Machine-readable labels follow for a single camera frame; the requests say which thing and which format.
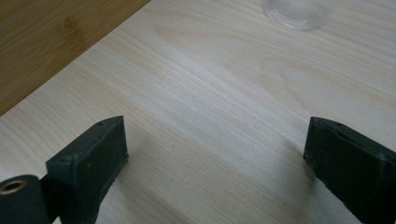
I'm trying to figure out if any wooden tea box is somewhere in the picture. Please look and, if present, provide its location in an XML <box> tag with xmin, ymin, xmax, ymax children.
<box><xmin>0</xmin><ymin>0</ymin><xmax>152</xmax><ymax>118</ymax></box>

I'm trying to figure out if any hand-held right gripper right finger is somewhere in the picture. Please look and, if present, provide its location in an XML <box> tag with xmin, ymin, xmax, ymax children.
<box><xmin>303</xmin><ymin>116</ymin><xmax>396</xmax><ymax>224</ymax></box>

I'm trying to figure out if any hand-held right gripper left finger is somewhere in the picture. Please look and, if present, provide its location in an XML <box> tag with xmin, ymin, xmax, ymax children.
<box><xmin>46</xmin><ymin>115</ymin><xmax>130</xmax><ymax>224</ymax></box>

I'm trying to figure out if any clear plastic cup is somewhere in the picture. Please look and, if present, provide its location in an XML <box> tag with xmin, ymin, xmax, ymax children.
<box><xmin>262</xmin><ymin>0</ymin><xmax>335</xmax><ymax>32</ymax></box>

